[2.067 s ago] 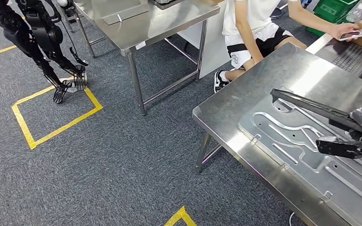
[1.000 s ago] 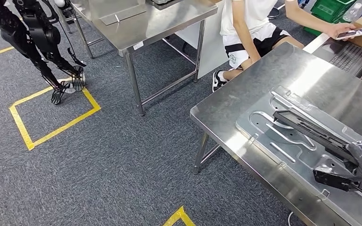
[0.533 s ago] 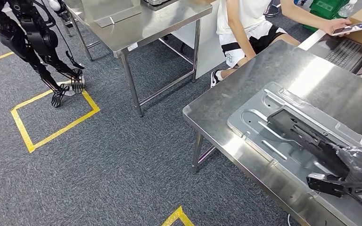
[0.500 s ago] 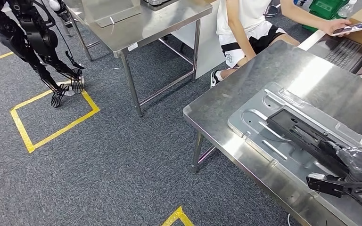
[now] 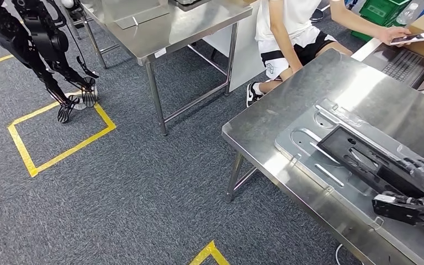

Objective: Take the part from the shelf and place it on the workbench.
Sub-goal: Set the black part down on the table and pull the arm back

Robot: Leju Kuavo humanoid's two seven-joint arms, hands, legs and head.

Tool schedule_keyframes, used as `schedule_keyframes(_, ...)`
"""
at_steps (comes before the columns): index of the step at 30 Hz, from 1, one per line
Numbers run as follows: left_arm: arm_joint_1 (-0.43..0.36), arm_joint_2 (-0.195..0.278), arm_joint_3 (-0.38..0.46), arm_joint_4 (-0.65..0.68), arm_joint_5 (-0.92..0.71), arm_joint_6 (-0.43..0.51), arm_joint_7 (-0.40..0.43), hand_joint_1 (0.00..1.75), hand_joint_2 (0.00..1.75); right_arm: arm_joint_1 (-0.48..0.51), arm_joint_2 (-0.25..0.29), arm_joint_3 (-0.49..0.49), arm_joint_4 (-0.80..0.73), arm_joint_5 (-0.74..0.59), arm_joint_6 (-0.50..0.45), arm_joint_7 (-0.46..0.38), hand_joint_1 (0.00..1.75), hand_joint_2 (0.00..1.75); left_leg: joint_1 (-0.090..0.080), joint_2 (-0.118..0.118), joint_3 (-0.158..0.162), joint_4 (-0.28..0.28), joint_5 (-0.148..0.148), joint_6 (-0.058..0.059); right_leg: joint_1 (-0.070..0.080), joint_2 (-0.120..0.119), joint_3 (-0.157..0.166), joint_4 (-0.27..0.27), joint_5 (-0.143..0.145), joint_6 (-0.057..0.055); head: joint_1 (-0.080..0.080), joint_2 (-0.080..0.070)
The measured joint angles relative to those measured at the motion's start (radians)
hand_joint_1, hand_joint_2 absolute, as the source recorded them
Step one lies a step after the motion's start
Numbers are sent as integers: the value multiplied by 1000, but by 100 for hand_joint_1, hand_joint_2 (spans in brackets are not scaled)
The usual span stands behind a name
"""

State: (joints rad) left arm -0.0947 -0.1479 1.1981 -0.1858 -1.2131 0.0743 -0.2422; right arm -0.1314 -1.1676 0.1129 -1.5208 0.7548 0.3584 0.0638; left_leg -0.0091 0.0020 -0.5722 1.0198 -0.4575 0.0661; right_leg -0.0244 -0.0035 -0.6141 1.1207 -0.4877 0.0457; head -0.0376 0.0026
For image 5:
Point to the steel frame stand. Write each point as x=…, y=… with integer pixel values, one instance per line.
x=93, y=44

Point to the person's right forearm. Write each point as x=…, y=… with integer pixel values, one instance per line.
x=289, y=55

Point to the person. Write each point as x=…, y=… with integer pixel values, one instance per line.
x=292, y=18

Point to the smartphone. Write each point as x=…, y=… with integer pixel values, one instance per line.
x=415, y=37

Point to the white panel board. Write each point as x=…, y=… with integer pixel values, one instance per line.
x=245, y=62

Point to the black humanoid robot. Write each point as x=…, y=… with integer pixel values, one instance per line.
x=43, y=36

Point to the black plastic plate holder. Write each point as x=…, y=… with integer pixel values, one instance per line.
x=338, y=142

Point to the black and white sneaker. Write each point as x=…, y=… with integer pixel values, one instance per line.
x=251, y=97

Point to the green plastic crate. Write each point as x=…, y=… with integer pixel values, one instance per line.
x=380, y=9

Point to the dark tray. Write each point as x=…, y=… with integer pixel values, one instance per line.
x=190, y=4

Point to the grey laptop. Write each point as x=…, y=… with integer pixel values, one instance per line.
x=402, y=66

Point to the person's left hand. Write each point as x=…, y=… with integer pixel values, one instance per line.
x=389, y=34

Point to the person's left forearm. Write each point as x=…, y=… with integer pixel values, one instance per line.
x=354, y=22

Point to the steel fixture plate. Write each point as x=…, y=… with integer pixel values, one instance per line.
x=307, y=153

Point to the stainless steel table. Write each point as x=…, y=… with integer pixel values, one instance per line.
x=182, y=29

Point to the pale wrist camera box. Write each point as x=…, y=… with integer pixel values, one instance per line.
x=384, y=199

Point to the clear water bottle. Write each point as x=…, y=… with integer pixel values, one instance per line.
x=406, y=14

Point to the stainless steel workbench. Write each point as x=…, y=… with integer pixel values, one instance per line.
x=270, y=120

